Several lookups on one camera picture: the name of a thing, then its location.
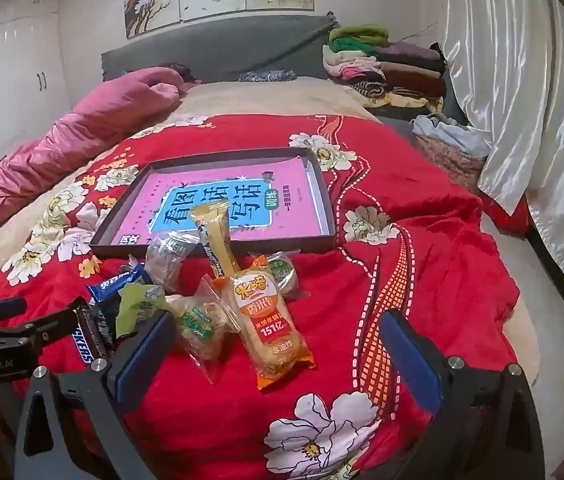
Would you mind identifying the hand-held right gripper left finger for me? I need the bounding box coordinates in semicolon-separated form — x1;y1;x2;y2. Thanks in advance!
14;309;177;480

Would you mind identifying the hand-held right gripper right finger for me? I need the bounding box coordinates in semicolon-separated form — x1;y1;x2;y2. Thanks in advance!
378;309;546;480

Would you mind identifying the light green snack packet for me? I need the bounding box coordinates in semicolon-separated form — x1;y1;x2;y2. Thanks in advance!
114;282;169;339

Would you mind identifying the brown chocolate bar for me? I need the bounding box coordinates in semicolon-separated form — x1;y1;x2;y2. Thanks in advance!
69;305;119;363

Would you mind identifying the clear flaky pastry packet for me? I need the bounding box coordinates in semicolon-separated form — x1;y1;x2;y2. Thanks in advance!
164;275;240;386

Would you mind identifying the blue biscuit packet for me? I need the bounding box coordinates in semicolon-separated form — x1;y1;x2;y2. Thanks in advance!
86;262;155;307

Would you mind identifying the clear printed snack packet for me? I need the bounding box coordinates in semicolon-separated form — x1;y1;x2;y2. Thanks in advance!
144;230;201;297

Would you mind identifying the orange rice cracker packet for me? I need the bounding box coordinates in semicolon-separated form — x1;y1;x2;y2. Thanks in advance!
214;269;317;392

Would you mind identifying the yellow wafer bar packet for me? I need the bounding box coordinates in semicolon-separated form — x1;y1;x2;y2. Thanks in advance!
189;199;243;278

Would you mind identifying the round pastry green label packet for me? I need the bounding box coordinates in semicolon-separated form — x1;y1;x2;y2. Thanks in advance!
251;250;311;302

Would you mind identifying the shallow dark cardboard box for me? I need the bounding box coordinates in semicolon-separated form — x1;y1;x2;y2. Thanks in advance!
89;147;337;261

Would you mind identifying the red floral blanket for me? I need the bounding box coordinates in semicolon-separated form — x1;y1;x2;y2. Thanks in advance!
0;114;532;480

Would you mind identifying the pink workbook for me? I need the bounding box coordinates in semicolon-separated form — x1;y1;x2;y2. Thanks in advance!
112;162;333;243

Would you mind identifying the pink patterned cloth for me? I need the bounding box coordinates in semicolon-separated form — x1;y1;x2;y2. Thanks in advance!
414;135;487;192

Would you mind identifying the pink quilt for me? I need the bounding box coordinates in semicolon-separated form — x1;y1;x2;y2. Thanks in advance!
0;64;189;261

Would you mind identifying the pale blue crumpled cloth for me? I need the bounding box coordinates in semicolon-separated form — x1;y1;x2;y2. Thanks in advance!
411;112;493;159

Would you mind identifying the white wardrobe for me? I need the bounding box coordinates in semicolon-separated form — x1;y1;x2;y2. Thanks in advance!
0;0;74;196

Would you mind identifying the dark maroon cloth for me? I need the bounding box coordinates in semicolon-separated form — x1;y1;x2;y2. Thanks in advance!
161;62;203;87

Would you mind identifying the stack of folded clothes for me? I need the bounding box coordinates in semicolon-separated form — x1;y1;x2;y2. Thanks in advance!
322;24;448;111

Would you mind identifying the white satin curtain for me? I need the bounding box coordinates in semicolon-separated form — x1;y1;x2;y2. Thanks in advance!
439;0;564;311

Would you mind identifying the dark patterned cloth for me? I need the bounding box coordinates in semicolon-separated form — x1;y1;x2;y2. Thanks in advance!
238;69;296;84

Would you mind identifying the thin dark rod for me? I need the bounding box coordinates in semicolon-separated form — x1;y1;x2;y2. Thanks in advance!
266;12;339;62

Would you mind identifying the grey upholstered bed frame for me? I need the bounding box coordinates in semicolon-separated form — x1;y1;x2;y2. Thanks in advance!
101;12;564;366

